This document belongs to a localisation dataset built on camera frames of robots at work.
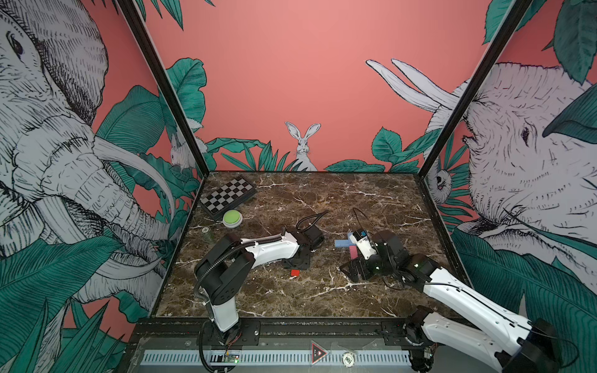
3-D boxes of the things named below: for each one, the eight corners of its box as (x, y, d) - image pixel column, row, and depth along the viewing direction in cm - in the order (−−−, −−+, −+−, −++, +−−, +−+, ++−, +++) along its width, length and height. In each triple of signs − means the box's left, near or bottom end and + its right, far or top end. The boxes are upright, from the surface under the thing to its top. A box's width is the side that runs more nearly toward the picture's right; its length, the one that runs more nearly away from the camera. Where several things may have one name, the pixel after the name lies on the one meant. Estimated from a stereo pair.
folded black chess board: (201, 205, 109) (198, 200, 106) (242, 179, 120) (240, 174, 117) (215, 221, 104) (212, 216, 100) (257, 192, 115) (256, 187, 112)
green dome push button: (222, 227, 101) (220, 224, 99) (226, 213, 106) (224, 210, 104) (240, 228, 101) (239, 224, 99) (243, 213, 106) (242, 210, 104)
